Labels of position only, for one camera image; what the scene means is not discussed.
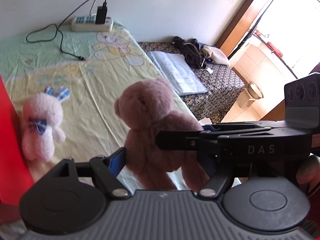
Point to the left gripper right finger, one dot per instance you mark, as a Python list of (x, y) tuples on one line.
[(221, 179)]

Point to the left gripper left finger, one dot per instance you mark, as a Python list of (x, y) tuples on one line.
[(105, 172)]

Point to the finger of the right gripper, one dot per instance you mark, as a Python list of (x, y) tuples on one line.
[(199, 141), (213, 127)]

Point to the brown teddy bear plush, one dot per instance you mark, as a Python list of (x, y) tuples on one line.
[(147, 107)]

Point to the right hand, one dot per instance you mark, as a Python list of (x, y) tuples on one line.
[(308, 175)]

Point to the black floral patterned cloth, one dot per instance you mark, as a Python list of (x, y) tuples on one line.
[(223, 84)]

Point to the handwritten paper notebook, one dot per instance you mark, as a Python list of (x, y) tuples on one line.
[(177, 72)]

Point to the round stool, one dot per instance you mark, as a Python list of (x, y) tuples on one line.
[(249, 95)]

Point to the beige cloth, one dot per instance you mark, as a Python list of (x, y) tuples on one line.
[(214, 54)]

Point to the dark striped cloth bundle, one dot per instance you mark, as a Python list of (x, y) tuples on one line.
[(190, 52)]

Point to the pink bunny plush toy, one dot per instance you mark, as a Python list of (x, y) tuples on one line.
[(43, 115)]

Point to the cartoon print bed sheet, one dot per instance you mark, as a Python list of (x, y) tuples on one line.
[(96, 67)]

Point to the white power strip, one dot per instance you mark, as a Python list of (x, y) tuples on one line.
[(87, 23)]

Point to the black charger adapter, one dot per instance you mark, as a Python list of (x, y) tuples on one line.
[(101, 14)]

